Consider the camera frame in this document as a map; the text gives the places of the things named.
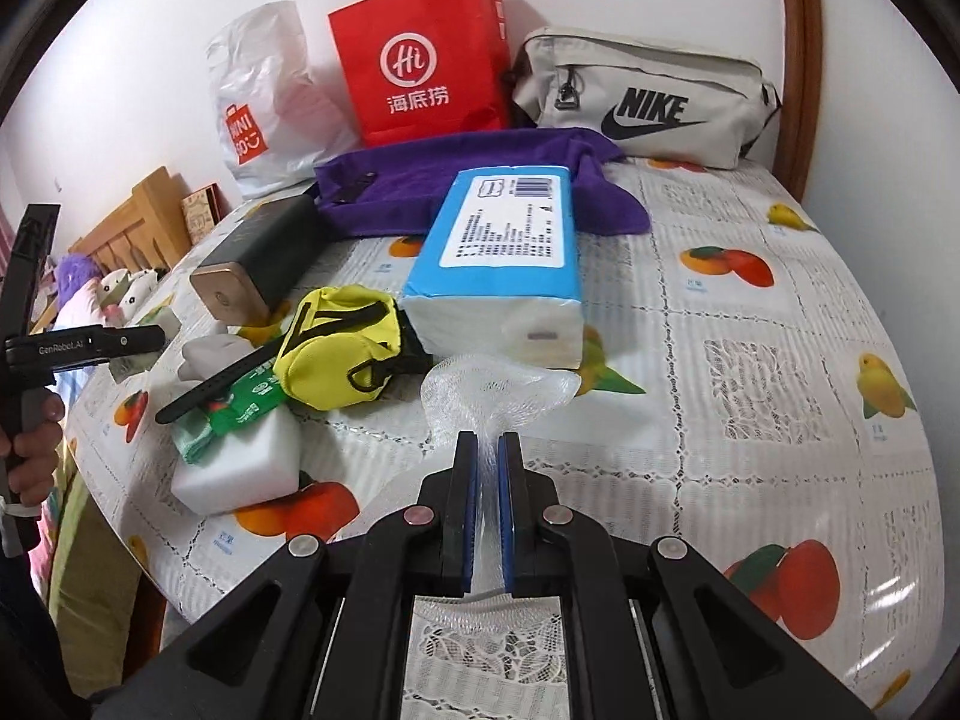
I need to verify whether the fruit print tablecloth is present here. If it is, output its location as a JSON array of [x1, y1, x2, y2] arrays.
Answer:
[[64, 142, 946, 720]]

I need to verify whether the wooden table leg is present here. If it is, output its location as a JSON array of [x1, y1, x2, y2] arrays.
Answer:
[[127, 585, 181, 680]]

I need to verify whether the white plastic figure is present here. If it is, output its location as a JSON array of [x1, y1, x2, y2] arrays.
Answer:
[[180, 330, 260, 383]]

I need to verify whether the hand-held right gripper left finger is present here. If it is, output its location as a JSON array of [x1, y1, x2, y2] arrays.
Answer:
[[94, 431, 481, 720]]

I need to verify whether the wooden headboard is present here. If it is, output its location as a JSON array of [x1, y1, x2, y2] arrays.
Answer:
[[69, 167, 194, 275]]

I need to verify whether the yellow pouch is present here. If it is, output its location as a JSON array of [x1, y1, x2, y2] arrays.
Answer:
[[271, 285, 432, 412]]

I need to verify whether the white foam net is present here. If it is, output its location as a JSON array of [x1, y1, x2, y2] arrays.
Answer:
[[420, 355, 583, 466]]

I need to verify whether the person's dark clothing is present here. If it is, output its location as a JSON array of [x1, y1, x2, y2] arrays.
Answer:
[[0, 547, 95, 720]]

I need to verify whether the black watch strap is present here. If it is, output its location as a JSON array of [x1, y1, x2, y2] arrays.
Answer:
[[155, 341, 282, 425]]

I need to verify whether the red paper bag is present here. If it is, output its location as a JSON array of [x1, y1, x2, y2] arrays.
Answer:
[[328, 0, 512, 149]]

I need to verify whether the purple cloth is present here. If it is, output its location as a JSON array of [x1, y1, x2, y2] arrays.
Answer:
[[311, 129, 650, 241]]

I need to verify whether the brown wooden frame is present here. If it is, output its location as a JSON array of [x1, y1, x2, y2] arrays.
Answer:
[[776, 0, 826, 200]]

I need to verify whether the person's left hand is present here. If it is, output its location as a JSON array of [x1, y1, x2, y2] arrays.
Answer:
[[0, 388, 68, 518]]

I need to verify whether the grey waist bag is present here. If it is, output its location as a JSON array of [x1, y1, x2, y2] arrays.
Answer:
[[501, 26, 782, 170]]

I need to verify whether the white plush toy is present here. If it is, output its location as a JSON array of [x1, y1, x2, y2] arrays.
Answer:
[[97, 268, 158, 316]]

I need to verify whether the yellow green bedsheet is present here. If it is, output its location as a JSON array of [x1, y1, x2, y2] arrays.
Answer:
[[30, 465, 162, 691]]

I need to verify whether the dark green box gold end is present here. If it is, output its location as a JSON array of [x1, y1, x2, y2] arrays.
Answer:
[[189, 195, 325, 331]]

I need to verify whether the white plastic shopping bag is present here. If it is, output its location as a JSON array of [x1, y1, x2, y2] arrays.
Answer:
[[206, 0, 361, 200]]

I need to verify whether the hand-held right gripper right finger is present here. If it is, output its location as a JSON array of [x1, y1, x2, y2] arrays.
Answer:
[[499, 431, 878, 720]]

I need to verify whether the purple plush toy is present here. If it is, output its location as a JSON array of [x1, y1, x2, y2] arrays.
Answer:
[[52, 255, 98, 293]]

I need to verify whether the green sachet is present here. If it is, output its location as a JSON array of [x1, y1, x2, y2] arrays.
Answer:
[[214, 371, 290, 436]]

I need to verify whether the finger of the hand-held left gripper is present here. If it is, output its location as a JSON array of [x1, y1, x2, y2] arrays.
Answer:
[[96, 325, 167, 361]]

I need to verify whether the white sponge block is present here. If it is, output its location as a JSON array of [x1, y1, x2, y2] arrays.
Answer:
[[171, 405, 302, 517]]

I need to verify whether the brown patterned box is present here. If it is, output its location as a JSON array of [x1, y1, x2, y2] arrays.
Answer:
[[182, 184, 224, 245]]

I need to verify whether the blue tissue pack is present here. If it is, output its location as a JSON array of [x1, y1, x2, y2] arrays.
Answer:
[[397, 165, 587, 370]]

